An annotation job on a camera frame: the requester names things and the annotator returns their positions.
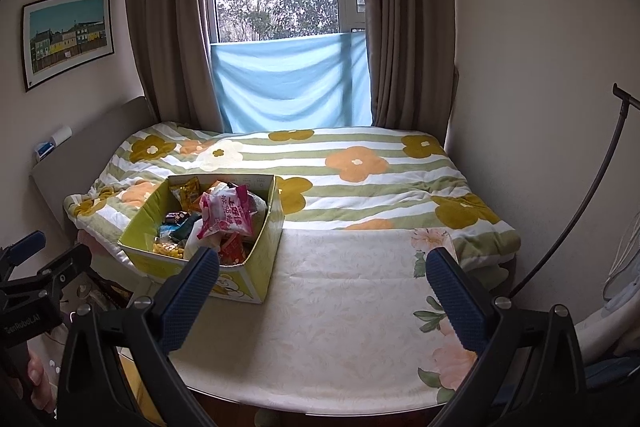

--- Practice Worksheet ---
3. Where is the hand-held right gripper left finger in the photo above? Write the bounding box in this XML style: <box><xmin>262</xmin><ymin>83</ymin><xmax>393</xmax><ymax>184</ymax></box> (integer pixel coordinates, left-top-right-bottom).
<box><xmin>56</xmin><ymin>247</ymin><xmax>221</xmax><ymax>427</ymax></box>

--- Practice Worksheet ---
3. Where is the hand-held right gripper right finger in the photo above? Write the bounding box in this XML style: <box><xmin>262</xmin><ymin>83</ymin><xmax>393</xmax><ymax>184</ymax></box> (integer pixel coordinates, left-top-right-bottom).
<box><xmin>425</xmin><ymin>248</ymin><xmax>588</xmax><ymax>427</ymax></box>

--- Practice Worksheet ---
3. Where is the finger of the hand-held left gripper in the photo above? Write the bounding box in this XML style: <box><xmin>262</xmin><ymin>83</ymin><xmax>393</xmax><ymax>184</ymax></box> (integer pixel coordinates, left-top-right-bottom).
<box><xmin>27</xmin><ymin>243</ymin><xmax>94</xmax><ymax>304</ymax></box>
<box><xmin>0</xmin><ymin>230</ymin><xmax>47</xmax><ymax>269</ymax></box>

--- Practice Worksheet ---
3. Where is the waffle snack packet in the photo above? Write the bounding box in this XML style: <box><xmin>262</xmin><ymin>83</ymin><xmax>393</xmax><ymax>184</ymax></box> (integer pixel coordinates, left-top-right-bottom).
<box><xmin>151</xmin><ymin>241</ymin><xmax>185</xmax><ymax>261</ymax></box>

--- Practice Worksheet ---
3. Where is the clear white snack bag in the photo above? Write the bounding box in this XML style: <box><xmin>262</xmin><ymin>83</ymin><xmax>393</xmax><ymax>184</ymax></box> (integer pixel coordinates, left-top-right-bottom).
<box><xmin>182</xmin><ymin>219</ymin><xmax>221</xmax><ymax>260</ymax></box>

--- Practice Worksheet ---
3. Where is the red snack packet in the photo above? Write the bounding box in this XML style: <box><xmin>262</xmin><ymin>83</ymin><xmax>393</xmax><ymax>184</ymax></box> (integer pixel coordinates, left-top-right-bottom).
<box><xmin>219</xmin><ymin>233</ymin><xmax>247</xmax><ymax>266</ymax></box>

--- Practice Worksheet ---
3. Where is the yellow green cardboard box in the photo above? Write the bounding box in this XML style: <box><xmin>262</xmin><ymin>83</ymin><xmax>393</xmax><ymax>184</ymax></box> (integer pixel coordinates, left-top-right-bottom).
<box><xmin>117</xmin><ymin>173</ymin><xmax>286</xmax><ymax>304</ymax></box>

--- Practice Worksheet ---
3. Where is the dark green snack packet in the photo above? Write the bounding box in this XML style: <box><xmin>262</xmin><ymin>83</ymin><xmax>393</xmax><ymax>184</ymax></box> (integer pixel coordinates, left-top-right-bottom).
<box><xmin>170</xmin><ymin>214</ymin><xmax>202</xmax><ymax>241</ymax></box>

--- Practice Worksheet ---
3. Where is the pink white snack packet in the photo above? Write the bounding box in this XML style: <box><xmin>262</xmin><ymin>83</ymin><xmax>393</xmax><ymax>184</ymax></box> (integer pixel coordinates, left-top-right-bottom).
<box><xmin>198</xmin><ymin>183</ymin><xmax>257</xmax><ymax>242</ymax></box>

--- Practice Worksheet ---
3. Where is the gold snack packet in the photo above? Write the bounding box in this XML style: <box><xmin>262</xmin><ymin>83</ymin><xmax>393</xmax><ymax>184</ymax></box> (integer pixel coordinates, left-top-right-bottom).
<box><xmin>169</xmin><ymin>176</ymin><xmax>202</xmax><ymax>212</ymax></box>

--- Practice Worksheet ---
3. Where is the grey white snack bag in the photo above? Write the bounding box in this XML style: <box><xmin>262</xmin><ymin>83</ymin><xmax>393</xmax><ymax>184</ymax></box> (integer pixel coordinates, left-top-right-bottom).
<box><xmin>240</xmin><ymin>191</ymin><xmax>269</xmax><ymax>229</ymax></box>

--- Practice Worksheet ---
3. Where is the person's left hand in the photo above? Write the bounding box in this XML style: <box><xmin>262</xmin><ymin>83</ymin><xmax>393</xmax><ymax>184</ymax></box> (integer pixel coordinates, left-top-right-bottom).
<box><xmin>22</xmin><ymin>349</ymin><xmax>59</xmax><ymax>415</ymax></box>

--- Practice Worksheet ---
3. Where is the grey bed headboard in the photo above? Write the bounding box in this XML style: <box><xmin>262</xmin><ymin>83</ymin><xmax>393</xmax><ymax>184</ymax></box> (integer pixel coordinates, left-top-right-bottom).
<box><xmin>30</xmin><ymin>96</ymin><xmax>153</xmax><ymax>238</ymax></box>

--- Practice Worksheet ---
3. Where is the white folding tray table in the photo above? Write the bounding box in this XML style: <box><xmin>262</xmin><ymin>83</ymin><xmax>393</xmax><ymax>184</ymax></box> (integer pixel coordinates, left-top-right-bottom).
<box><xmin>120</xmin><ymin>227</ymin><xmax>481</xmax><ymax>410</ymax></box>

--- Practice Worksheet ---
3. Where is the white blue lint roller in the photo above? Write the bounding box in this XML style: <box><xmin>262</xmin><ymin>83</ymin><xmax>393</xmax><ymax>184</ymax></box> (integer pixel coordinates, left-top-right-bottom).
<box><xmin>34</xmin><ymin>125</ymin><xmax>73</xmax><ymax>159</ymax></box>

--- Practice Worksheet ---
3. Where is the striped floral blanket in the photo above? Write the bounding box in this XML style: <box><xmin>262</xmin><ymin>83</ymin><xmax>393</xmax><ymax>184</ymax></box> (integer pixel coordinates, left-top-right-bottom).
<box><xmin>63</xmin><ymin>122</ymin><xmax>523</xmax><ymax>270</ymax></box>

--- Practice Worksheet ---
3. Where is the white electric fan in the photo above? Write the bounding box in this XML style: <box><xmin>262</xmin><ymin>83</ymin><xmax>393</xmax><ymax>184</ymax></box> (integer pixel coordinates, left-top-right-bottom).
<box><xmin>575</xmin><ymin>207</ymin><xmax>640</xmax><ymax>365</ymax></box>

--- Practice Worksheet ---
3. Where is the black curved stand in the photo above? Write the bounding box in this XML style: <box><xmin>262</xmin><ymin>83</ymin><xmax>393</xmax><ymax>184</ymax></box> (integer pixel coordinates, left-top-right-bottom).
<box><xmin>507</xmin><ymin>83</ymin><xmax>640</xmax><ymax>300</ymax></box>

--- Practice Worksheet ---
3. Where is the framed townscape picture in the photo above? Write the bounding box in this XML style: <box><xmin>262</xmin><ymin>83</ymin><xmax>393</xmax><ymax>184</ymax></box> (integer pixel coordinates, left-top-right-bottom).
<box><xmin>21</xmin><ymin>0</ymin><xmax>116</xmax><ymax>92</ymax></box>

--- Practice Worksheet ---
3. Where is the light blue cloth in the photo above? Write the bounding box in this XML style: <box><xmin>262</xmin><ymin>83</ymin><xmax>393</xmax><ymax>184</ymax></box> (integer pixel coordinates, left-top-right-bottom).
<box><xmin>210</xmin><ymin>32</ymin><xmax>373</xmax><ymax>134</ymax></box>

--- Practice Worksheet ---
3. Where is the brown curtain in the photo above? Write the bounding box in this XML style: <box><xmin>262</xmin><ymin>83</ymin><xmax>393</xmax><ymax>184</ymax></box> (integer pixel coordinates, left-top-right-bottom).
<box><xmin>352</xmin><ymin>0</ymin><xmax>458</xmax><ymax>142</ymax></box>
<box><xmin>122</xmin><ymin>0</ymin><xmax>226</xmax><ymax>132</ymax></box>

